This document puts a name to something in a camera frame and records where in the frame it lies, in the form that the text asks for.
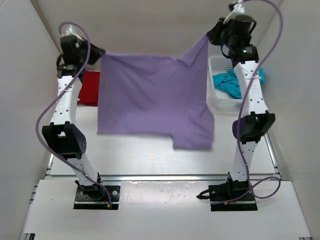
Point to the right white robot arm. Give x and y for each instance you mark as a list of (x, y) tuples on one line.
[(254, 117)]

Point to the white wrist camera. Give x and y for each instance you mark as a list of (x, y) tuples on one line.
[(71, 31), (236, 8)]

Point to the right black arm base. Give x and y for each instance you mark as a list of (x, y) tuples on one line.
[(229, 197)]

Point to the teal t shirt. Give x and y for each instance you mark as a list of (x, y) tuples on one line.
[(228, 83)]

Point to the red t shirt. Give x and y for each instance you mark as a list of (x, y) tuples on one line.
[(88, 95)]

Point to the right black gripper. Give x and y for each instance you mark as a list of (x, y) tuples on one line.
[(213, 35)]

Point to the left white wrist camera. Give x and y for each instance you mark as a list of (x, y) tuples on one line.
[(71, 31)]

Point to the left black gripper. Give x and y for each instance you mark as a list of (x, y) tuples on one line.
[(96, 52)]

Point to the white plastic basket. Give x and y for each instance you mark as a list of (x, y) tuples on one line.
[(216, 65)]

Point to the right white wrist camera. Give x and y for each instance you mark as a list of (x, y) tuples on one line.
[(236, 8)]

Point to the lilac t shirt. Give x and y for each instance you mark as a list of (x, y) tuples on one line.
[(157, 95)]

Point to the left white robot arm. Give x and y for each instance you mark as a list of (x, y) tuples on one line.
[(61, 134)]

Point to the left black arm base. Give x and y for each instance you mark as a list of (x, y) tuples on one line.
[(93, 197)]

